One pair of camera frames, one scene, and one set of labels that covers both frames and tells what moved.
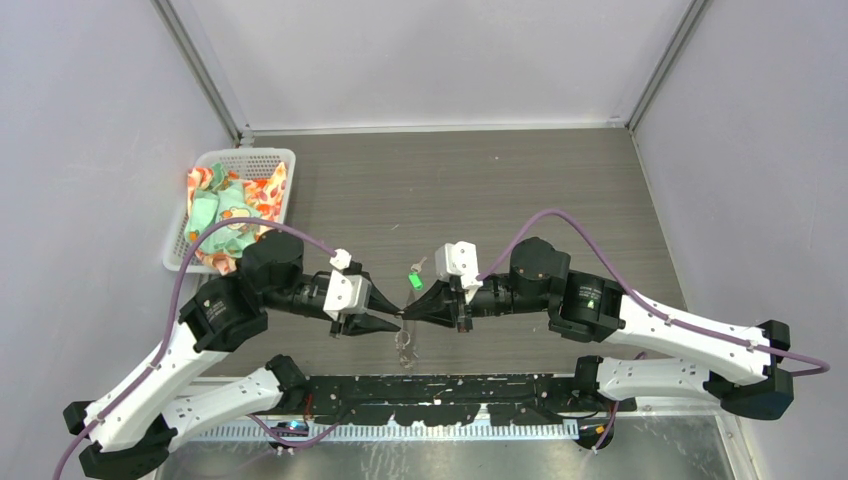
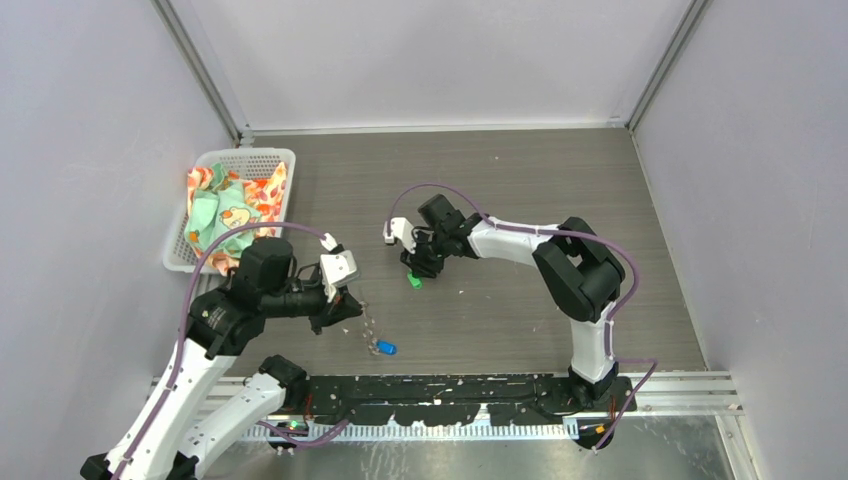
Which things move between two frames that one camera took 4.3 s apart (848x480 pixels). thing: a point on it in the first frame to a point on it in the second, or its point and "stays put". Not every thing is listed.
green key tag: [416, 280] stays put
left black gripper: [357, 323] to [338, 308]
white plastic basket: [195, 264] stays put
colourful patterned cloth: [213, 194] stays put
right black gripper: [442, 303] to [417, 262]
